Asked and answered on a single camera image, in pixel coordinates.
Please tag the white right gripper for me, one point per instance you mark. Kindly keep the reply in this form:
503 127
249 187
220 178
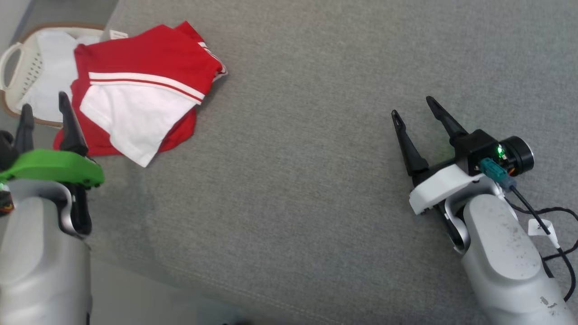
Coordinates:
442 185

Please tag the teal right camera connector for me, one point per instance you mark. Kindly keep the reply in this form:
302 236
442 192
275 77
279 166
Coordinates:
492 170

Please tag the grey fabric sofa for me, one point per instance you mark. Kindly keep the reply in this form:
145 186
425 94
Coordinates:
293 158

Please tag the white perforated laundry basket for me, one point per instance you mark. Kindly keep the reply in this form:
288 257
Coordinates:
29 74

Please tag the small white tag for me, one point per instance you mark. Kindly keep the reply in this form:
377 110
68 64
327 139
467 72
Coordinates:
118 34

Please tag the white cloth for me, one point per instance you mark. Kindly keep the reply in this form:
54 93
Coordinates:
54 63

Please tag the red shorts with white stripes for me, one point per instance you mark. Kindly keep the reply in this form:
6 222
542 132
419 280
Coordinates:
135 54

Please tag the red garment with white bands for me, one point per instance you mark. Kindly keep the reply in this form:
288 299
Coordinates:
188 32

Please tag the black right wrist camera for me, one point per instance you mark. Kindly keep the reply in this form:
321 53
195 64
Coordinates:
474 149

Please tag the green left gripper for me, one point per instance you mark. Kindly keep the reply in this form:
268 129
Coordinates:
54 167

